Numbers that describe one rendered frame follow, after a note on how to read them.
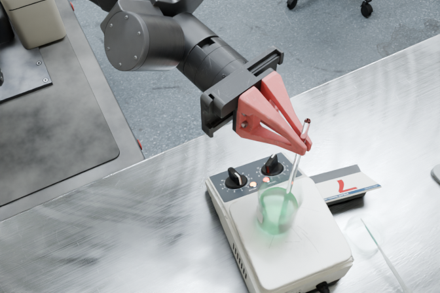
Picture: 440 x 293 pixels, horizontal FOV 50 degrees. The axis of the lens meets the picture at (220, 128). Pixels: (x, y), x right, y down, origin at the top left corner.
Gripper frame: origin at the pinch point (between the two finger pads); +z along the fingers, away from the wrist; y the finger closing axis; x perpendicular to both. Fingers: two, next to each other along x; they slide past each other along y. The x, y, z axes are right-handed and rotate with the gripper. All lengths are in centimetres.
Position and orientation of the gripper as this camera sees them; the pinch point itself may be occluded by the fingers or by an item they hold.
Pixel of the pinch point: (301, 144)
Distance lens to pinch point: 46.7
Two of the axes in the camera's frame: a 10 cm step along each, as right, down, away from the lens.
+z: 6.6, 6.3, -4.2
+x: 0.0, 5.5, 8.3
